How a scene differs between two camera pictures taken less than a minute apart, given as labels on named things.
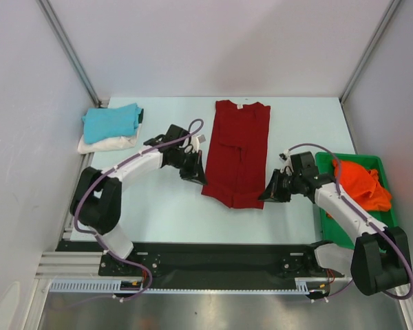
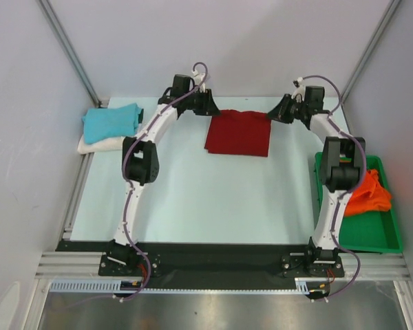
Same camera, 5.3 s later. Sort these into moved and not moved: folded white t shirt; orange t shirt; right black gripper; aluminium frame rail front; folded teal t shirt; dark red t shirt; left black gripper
Moved: dark red t shirt; right black gripper; left black gripper
Not moved: folded teal t shirt; orange t shirt; aluminium frame rail front; folded white t shirt
